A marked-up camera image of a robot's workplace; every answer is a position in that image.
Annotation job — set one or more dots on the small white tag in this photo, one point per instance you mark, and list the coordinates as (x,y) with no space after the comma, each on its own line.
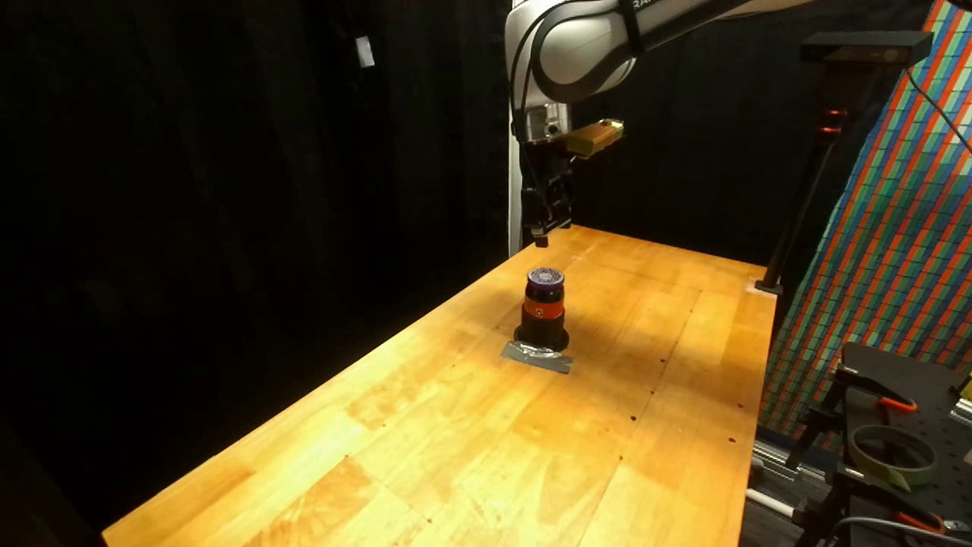
(365,53)

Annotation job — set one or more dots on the grey tape patch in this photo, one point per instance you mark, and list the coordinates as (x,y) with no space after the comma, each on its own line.
(527,355)

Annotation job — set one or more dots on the black curtain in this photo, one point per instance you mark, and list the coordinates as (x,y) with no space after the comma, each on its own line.
(201,201)

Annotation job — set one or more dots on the black cup with red band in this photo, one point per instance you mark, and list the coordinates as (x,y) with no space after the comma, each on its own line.
(546,314)

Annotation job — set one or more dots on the colourful patterned board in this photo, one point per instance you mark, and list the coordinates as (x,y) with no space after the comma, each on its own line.
(890,252)

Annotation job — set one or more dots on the grey tape roll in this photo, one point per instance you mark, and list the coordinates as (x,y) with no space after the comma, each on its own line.
(861,461)

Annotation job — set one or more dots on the black camera tripod stand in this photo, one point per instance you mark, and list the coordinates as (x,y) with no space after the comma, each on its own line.
(861,47)

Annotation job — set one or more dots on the white vertical pole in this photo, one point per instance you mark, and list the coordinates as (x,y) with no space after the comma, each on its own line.
(513,201)

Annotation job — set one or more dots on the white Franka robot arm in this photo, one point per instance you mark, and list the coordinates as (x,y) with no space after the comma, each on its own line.
(578,50)

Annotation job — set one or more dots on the black perforated work plate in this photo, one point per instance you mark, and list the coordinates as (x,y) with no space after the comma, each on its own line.
(913,375)

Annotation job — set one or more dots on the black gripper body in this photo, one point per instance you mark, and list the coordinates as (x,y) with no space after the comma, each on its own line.
(547,182)

